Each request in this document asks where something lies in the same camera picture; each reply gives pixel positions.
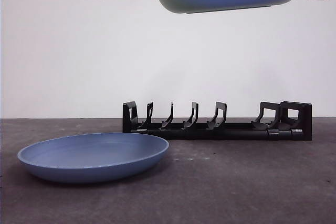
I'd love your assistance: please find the black plastic plate rack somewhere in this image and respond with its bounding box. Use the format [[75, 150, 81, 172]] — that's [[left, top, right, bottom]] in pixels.
[[122, 100, 313, 142]]

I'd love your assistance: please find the blue round plate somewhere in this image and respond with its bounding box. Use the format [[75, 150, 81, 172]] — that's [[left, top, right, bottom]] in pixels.
[[17, 132, 170, 184]]

